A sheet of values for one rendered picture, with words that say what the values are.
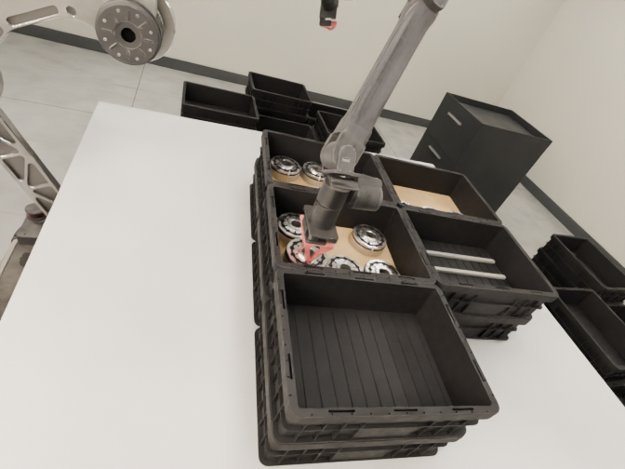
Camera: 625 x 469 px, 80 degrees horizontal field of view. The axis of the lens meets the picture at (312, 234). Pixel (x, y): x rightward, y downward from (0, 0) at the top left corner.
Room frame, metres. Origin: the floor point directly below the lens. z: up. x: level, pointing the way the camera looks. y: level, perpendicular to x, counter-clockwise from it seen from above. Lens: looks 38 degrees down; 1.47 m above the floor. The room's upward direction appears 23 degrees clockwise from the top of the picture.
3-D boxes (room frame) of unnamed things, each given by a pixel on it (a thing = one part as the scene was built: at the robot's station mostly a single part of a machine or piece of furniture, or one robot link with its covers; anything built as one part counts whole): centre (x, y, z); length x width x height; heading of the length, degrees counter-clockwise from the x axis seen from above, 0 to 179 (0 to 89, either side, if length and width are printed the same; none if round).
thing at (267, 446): (0.48, -0.20, 0.76); 0.40 x 0.30 x 0.12; 113
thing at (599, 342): (1.32, -1.30, 0.37); 0.40 x 0.30 x 0.45; 27
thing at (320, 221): (0.65, -0.01, 1.02); 0.10 x 0.07 x 0.07; 23
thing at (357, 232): (0.87, -0.15, 0.86); 0.10 x 0.10 x 0.01
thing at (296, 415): (0.48, -0.20, 0.92); 0.40 x 0.30 x 0.02; 113
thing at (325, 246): (0.64, -0.01, 0.95); 0.07 x 0.07 x 0.09; 23
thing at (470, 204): (1.19, -0.33, 0.87); 0.40 x 0.30 x 0.11; 113
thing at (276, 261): (0.76, -0.08, 0.92); 0.40 x 0.30 x 0.02; 113
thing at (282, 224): (0.78, 0.05, 0.86); 0.10 x 0.10 x 0.01
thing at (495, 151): (2.65, -0.82, 0.45); 0.62 x 0.45 x 0.90; 117
